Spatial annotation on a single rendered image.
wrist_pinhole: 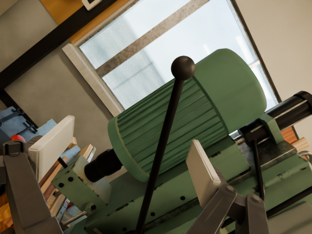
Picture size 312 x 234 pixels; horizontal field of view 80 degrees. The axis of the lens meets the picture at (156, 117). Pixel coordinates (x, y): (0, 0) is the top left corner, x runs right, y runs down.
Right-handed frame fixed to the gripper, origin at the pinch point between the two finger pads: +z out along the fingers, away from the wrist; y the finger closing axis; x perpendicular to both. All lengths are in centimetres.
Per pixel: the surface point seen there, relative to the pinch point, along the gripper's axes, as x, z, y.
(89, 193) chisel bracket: -26.9, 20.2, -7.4
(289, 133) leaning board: -35, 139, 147
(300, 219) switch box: -15.3, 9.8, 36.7
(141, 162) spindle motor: -11.8, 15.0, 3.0
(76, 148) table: -35, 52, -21
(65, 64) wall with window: -20, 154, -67
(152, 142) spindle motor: -7.4, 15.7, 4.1
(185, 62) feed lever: 9.0, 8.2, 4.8
